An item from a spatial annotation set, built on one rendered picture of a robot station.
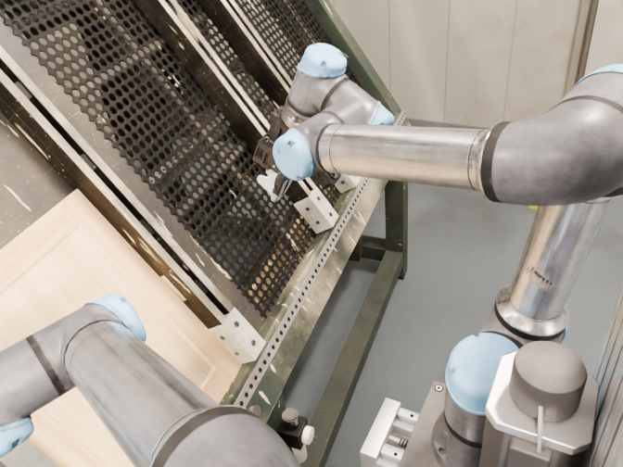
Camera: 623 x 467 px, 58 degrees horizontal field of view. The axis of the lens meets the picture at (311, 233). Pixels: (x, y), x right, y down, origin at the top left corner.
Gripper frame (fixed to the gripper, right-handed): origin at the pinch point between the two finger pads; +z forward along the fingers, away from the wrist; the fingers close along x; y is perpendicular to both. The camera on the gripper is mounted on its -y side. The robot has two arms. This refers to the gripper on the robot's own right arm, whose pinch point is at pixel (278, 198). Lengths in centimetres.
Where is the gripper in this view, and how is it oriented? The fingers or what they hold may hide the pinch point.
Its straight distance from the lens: 120.0
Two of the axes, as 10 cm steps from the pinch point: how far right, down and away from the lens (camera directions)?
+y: -8.3, -5.5, 1.0
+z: -3.2, 6.1, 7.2
